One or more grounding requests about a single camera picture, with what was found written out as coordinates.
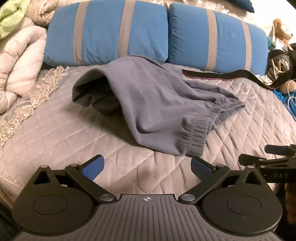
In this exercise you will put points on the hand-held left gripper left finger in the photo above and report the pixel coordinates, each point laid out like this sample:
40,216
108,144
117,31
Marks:
93,167

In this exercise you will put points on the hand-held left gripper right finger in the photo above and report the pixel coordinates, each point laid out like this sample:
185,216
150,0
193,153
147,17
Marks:
201,168

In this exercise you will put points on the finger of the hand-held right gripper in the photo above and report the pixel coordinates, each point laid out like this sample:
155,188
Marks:
282,150
254,161

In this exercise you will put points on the grey fleece pants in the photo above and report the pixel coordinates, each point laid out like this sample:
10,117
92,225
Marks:
150,99

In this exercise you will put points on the person's right hand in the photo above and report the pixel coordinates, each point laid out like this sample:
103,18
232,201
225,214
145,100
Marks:
291,194

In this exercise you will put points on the grey quilted bedspread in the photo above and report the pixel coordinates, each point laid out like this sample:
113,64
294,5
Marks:
69,139

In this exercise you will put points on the white patterned cloth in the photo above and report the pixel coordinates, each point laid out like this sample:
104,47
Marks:
263,79

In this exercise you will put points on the black belt with red edge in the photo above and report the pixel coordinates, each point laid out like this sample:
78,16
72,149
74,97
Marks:
219,76

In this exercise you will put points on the teal yarn tuft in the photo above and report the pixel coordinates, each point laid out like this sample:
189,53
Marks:
270,42

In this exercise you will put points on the brown plush bear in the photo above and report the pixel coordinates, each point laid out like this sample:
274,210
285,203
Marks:
281,30

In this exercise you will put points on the blue grey-striped pillow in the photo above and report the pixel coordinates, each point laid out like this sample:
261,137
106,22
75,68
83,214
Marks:
101,34
226,41

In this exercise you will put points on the white quilted comforter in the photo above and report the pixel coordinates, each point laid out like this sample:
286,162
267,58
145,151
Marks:
20,58

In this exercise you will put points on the dark blue pillow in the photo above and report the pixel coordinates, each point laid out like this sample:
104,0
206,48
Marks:
247,4

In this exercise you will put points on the beige fluffy blanket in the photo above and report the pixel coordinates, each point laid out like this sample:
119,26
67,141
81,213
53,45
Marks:
44,11

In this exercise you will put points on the light green blanket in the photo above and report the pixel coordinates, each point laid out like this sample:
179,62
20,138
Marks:
11,18

